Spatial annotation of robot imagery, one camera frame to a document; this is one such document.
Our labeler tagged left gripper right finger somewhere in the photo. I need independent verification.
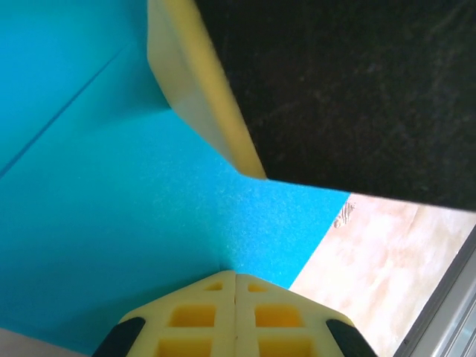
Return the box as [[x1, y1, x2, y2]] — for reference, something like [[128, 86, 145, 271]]
[[234, 273, 377, 357]]

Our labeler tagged blue square paper sheet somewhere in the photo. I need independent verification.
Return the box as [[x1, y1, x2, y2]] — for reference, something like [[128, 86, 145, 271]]
[[0, 0, 353, 355]]

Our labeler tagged long aluminium mounting rail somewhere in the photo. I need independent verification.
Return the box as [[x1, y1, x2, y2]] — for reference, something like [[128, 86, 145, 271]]
[[393, 222, 476, 357]]

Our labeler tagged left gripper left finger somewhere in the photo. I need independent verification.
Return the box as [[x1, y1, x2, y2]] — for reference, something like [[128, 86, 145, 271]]
[[91, 270, 237, 357]]

